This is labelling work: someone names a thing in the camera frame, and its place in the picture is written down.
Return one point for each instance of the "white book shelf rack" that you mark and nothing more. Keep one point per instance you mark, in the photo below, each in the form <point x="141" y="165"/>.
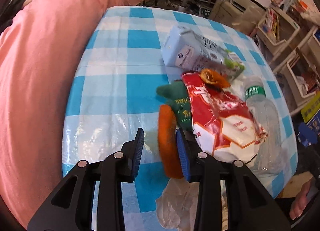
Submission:
<point x="292" y="52"/>

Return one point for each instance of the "blue white checkered tablecloth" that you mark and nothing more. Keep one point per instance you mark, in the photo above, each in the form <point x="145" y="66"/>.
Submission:
<point x="114" y="93"/>

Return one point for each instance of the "green plush toy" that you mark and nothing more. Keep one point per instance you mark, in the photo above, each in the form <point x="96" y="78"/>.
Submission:
<point x="177" y="98"/>

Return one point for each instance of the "white drawer cabinet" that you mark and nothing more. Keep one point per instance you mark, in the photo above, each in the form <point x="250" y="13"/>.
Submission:
<point x="243" y="21"/>

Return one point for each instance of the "white blue milk carton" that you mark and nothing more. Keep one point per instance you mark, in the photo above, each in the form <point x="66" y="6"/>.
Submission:
<point x="188" y="50"/>

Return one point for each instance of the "person's right hand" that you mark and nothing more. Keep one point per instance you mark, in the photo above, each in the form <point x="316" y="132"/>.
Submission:
<point x="301" y="201"/>

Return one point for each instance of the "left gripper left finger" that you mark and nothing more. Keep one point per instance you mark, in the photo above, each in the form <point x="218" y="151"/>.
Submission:
<point x="132" y="151"/>

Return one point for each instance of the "red white snack bag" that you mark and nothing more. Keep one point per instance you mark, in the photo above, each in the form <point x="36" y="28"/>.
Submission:
<point x="222" y="123"/>

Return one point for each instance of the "clear plastic water bottle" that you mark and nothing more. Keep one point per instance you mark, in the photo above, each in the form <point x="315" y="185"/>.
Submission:
<point x="269" y="159"/>

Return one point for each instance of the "pink duvet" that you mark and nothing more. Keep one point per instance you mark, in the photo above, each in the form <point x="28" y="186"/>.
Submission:
<point x="40" y="52"/>

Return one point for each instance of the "blue yellow box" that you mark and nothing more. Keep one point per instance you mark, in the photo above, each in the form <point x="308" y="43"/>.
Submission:
<point x="310" y="113"/>

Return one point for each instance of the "orange peel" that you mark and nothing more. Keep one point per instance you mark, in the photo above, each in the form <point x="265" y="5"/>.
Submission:
<point x="214" y="79"/>

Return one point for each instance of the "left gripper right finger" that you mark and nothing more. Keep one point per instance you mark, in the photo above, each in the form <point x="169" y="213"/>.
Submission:
<point x="188" y="150"/>

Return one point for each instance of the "white plastic bag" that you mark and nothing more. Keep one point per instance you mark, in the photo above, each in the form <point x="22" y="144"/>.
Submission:
<point x="177" y="205"/>

